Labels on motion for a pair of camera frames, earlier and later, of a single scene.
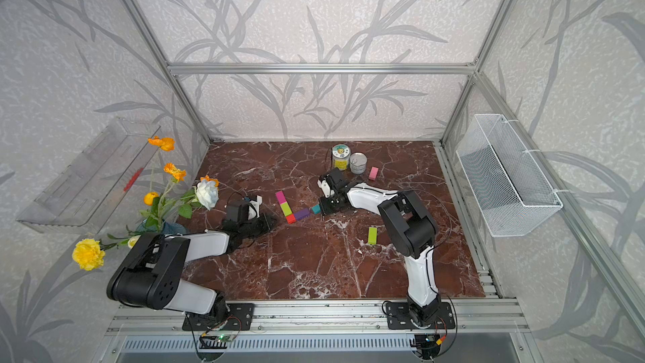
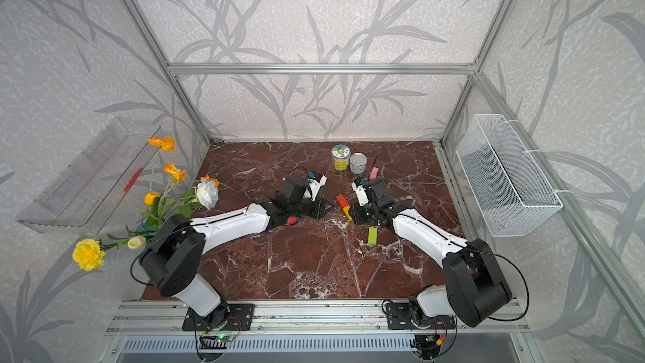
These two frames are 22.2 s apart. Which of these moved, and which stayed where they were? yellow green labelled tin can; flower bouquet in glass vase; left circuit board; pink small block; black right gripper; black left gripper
Moved: black right gripper; black left gripper
Stayed: yellow green labelled tin can; flower bouquet in glass vase; pink small block; left circuit board
